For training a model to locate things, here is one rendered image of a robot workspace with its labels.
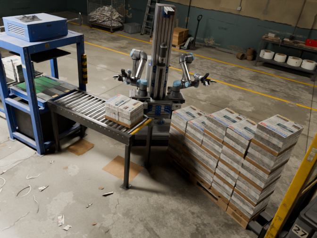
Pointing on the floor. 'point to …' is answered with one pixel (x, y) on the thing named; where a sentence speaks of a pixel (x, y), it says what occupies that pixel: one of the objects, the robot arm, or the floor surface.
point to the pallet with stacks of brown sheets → (178, 37)
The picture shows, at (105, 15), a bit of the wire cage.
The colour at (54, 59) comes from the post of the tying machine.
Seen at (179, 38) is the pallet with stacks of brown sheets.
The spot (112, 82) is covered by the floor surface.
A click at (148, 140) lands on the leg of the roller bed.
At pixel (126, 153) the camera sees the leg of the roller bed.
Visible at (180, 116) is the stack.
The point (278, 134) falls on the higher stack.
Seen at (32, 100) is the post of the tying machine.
